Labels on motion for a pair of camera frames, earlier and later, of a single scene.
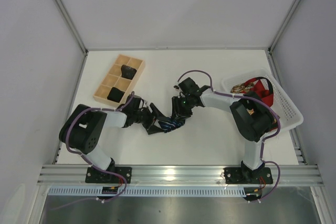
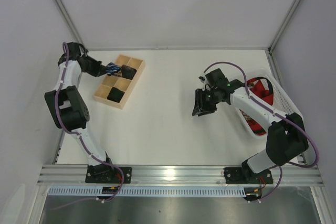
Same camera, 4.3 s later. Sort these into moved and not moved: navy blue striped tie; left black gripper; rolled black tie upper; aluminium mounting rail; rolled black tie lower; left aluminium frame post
Moved: navy blue striped tie; left black gripper
Not moved: aluminium mounting rail; rolled black tie lower; rolled black tie upper; left aluminium frame post
